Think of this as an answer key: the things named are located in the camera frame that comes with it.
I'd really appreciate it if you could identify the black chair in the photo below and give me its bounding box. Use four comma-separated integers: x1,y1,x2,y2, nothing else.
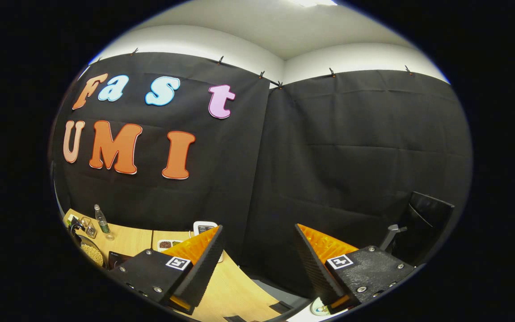
379,191,456,267

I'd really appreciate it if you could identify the pile of soybeans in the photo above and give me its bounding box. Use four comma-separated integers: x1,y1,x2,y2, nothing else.
80,244,105,268

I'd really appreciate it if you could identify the black induction cooktop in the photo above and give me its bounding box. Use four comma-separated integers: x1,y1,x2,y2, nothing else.
107,250,135,270

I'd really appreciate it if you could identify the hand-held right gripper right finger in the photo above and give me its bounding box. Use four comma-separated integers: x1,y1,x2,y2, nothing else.
294,224,419,314

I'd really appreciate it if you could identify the clear plastic water bottle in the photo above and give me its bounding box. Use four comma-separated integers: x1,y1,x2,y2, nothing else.
94,204,115,241

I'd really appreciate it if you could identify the metal wire basket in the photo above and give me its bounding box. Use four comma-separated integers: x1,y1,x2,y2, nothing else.
80,216,97,238

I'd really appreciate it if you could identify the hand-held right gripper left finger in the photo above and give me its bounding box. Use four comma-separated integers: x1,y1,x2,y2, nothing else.
108,225,224,315

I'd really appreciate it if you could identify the white round object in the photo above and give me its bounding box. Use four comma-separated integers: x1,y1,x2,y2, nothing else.
310,299,332,316

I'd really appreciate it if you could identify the white divided tray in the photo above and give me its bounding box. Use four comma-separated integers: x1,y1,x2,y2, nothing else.
157,239,183,252

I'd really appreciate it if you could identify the ceiling light panel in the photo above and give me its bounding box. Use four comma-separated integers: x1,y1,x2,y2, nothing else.
287,0,338,7

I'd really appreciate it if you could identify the white toaster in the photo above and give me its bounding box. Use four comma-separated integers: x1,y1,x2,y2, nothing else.
193,220,219,237

